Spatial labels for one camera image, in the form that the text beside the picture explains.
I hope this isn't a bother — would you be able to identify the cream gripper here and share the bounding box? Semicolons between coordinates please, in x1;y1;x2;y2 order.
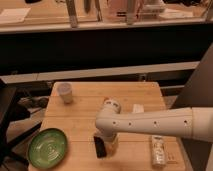
104;135;118;156

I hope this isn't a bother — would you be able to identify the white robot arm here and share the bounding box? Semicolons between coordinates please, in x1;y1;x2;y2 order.
94;99;213;158

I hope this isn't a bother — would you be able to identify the green plate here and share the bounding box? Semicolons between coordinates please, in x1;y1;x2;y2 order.
27;128;68;169

